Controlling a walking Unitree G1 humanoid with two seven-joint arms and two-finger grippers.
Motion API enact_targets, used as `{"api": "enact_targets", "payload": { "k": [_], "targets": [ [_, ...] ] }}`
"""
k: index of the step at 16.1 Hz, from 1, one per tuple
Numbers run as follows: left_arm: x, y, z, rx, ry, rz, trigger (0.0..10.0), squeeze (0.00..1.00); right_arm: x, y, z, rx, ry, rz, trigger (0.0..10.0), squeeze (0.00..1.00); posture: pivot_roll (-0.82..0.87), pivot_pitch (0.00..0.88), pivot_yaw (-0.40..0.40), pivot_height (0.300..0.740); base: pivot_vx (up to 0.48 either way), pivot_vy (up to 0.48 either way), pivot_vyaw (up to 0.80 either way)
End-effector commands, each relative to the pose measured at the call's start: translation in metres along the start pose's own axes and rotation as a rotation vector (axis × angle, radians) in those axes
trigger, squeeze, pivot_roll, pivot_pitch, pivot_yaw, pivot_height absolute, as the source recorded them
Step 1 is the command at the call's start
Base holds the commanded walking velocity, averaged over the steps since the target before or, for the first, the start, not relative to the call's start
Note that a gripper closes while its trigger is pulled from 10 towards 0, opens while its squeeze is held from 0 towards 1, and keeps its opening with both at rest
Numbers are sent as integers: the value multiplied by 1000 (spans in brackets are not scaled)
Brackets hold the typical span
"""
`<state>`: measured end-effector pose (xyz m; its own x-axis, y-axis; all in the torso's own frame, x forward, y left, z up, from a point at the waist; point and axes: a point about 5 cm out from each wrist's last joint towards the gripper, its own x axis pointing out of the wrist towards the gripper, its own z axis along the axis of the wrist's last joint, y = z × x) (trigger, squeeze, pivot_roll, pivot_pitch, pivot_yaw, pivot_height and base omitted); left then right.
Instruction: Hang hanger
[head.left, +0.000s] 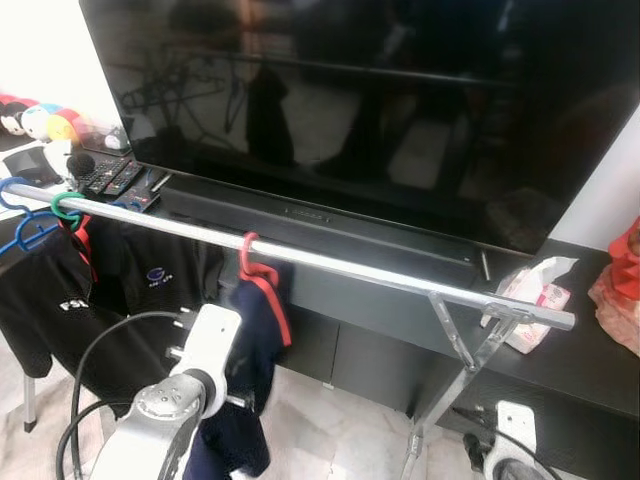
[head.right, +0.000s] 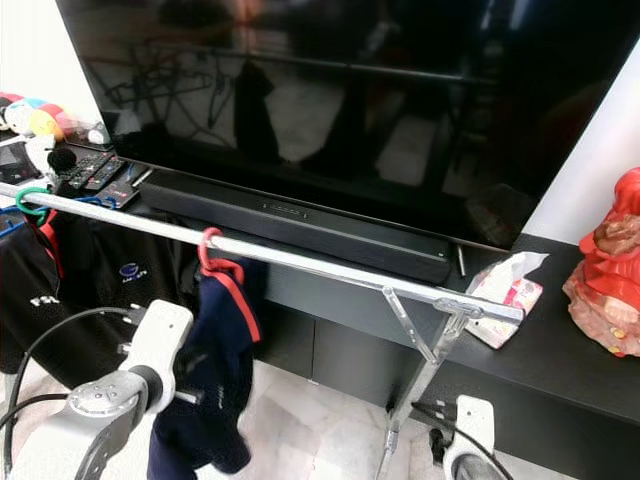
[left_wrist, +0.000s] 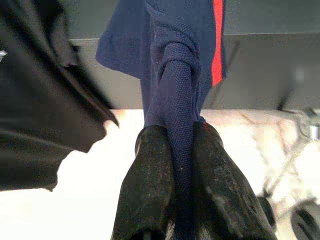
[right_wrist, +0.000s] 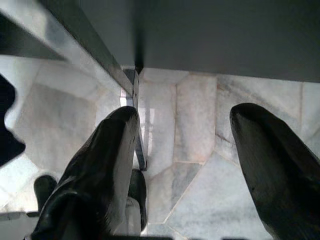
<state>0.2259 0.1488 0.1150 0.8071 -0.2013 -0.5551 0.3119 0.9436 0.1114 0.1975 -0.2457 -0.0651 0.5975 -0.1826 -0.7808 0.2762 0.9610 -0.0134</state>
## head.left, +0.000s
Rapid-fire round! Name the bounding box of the green plastic hanger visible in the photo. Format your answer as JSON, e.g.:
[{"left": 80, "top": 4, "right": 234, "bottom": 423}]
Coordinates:
[{"left": 50, "top": 190, "right": 89, "bottom": 229}]

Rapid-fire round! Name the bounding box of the black TV console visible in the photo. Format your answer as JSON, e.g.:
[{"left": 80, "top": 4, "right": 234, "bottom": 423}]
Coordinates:
[{"left": 0, "top": 128, "right": 640, "bottom": 480}]

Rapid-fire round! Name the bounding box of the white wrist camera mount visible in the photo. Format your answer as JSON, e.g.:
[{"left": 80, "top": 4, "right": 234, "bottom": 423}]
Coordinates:
[
  {"left": 484, "top": 401, "right": 539, "bottom": 480},
  {"left": 168, "top": 304, "right": 244, "bottom": 418}
]

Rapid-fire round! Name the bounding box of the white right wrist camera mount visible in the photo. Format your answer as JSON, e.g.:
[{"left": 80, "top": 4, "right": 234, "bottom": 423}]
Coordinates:
[{"left": 484, "top": 401, "right": 539, "bottom": 480}]

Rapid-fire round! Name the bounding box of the large black television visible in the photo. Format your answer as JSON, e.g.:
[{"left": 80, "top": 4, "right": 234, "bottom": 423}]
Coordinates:
[{"left": 80, "top": 0, "right": 640, "bottom": 257}]

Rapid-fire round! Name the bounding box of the navy shirt with red trim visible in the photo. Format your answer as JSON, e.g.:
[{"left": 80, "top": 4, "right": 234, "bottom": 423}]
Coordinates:
[{"left": 183, "top": 262, "right": 293, "bottom": 479}]

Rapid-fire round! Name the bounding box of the white booklet stack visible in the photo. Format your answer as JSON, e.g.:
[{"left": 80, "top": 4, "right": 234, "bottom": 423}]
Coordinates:
[{"left": 0, "top": 140, "right": 66, "bottom": 187}]

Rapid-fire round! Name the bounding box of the white blue round plush toy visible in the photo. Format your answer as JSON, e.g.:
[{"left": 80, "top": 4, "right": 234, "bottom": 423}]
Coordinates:
[{"left": 20, "top": 103, "right": 53, "bottom": 141}]

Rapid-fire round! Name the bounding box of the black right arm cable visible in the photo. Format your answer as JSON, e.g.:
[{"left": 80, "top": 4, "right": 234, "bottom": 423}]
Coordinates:
[{"left": 450, "top": 405, "right": 566, "bottom": 480}]

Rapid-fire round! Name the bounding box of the pink white tissue pack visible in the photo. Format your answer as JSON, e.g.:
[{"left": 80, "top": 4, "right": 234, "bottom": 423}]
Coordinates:
[{"left": 480, "top": 256, "right": 580, "bottom": 354}]

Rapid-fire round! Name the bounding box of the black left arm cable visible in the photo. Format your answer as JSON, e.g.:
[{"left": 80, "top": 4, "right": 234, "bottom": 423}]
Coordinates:
[{"left": 55, "top": 310, "right": 191, "bottom": 480}]

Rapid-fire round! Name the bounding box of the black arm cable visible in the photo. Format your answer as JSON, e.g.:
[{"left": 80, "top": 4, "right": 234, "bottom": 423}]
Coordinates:
[
  {"left": 450, "top": 405, "right": 566, "bottom": 480},
  {"left": 55, "top": 310, "right": 191, "bottom": 480}
]

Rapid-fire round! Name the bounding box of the red laughing Buddha statue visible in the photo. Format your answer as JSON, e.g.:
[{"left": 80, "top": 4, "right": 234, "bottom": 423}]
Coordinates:
[{"left": 588, "top": 218, "right": 640, "bottom": 357}]

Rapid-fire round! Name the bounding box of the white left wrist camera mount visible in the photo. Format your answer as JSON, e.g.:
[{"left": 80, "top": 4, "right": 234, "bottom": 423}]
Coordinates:
[{"left": 168, "top": 304, "right": 244, "bottom": 418}]

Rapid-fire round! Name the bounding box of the blue plastic hanger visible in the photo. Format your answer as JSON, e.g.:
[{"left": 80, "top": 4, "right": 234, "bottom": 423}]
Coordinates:
[{"left": 0, "top": 176, "right": 63, "bottom": 257}]

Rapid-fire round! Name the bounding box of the orange round plush toy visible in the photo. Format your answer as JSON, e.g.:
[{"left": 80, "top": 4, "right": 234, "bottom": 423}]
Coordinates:
[{"left": 46, "top": 110, "right": 81, "bottom": 143}]

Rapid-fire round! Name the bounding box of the black foam microphone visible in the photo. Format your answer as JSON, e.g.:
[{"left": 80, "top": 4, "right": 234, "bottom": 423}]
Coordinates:
[{"left": 63, "top": 152, "right": 97, "bottom": 181}]

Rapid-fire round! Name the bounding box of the black soundbar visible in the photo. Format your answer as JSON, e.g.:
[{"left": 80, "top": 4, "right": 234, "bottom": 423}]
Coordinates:
[{"left": 160, "top": 178, "right": 483, "bottom": 288}]

